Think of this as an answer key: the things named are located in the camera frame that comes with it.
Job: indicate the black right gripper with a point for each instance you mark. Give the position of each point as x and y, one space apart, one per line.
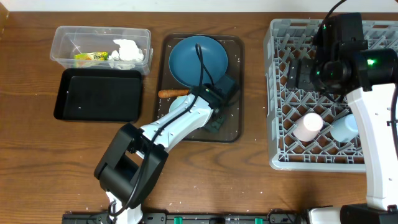
298 76

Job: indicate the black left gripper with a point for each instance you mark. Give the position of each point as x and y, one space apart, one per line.
215 130

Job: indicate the pink cup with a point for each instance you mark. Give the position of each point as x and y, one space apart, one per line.
308 126

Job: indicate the dark blue plate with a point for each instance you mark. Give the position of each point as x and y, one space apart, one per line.
184 63

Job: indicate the orange carrot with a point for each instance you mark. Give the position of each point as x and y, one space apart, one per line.
172 93

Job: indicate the light blue cup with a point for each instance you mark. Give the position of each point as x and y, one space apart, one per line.
344 129

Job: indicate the white tissue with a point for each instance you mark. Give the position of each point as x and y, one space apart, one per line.
127 56

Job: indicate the green yellow snack wrapper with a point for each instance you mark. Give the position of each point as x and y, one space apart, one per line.
96 56

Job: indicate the light blue rice bowl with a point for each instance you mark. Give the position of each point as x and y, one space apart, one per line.
180 100

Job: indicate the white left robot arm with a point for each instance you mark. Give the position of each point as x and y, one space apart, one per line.
135 158

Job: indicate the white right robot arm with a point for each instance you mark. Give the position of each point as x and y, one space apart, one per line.
345 65

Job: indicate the grey dishwasher rack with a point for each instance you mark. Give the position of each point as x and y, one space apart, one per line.
289 39

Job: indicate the dark brown serving tray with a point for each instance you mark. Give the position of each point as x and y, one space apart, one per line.
232 127

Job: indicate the black rectangular bin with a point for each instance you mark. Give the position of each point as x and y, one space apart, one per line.
86 94

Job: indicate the clear plastic bin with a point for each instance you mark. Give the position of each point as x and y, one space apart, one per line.
71 40

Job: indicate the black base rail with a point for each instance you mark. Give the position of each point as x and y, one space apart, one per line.
217 218

